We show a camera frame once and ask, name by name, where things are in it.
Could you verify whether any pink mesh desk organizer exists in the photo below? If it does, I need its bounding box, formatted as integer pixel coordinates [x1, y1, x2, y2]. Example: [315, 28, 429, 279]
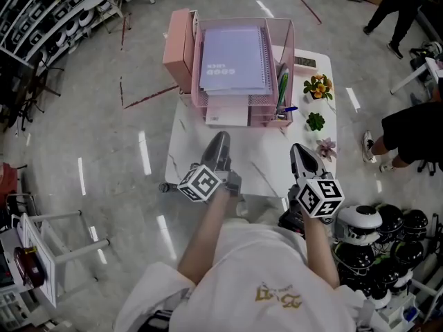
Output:
[190, 17, 296, 129]

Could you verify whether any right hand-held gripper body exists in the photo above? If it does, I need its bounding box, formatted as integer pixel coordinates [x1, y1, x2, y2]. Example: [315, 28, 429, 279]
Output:
[278, 170, 346, 237]

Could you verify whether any green succulent potted plant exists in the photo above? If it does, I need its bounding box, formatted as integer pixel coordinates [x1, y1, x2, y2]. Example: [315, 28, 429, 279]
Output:
[305, 111, 326, 132]

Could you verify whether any white helmet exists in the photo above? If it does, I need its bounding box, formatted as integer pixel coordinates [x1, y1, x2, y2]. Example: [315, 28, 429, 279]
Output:
[334, 205, 383, 246]

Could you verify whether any white side table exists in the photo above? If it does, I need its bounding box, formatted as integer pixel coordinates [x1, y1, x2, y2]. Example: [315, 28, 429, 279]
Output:
[10, 210, 111, 309]

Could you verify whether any black office chair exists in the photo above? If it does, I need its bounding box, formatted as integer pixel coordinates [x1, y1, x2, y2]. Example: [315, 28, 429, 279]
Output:
[0, 52, 65, 133]

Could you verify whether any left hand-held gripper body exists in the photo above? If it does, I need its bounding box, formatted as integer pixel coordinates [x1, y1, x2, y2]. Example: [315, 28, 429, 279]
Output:
[177, 154, 243, 204]

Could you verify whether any person's white shirt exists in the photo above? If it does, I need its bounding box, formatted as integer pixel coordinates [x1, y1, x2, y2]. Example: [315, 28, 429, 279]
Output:
[113, 219, 380, 332]

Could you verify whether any pink succulent potted plant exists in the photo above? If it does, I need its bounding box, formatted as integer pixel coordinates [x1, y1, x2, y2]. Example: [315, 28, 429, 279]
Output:
[315, 137, 338, 163]

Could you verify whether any person's right forearm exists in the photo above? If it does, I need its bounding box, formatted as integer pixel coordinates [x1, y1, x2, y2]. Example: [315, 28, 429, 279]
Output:
[303, 214, 342, 289]

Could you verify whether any white notebook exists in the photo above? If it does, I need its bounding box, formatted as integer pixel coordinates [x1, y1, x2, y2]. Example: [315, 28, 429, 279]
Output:
[205, 95, 251, 127]

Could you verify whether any orange flower potted plant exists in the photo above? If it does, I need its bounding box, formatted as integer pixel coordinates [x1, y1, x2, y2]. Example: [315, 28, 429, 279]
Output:
[302, 73, 334, 102]

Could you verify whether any pile of black helmets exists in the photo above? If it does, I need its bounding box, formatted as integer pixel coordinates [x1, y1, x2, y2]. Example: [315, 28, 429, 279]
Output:
[332, 203, 432, 311]

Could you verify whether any white desk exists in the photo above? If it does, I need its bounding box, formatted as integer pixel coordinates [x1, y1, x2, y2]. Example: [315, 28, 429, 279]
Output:
[389, 56, 443, 96]

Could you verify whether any green pen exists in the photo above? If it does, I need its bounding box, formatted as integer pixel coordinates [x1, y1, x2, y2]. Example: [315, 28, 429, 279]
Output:
[276, 63, 290, 112]

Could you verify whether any shelf rack of helmets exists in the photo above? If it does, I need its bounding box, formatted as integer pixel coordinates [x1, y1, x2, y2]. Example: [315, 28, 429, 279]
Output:
[0, 0, 118, 65]

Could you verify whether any pink file box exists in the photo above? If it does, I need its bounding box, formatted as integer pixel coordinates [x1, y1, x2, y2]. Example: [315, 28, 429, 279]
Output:
[162, 8, 199, 85]

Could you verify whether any white digital clock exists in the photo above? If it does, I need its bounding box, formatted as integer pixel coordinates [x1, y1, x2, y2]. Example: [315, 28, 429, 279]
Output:
[293, 55, 317, 69]

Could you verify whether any person's left forearm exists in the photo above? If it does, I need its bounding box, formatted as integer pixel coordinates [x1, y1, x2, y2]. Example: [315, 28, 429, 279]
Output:
[177, 188, 239, 288]

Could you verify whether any purple spiral notebook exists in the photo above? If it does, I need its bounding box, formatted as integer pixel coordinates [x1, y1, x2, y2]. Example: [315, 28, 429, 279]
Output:
[199, 26, 273, 95]

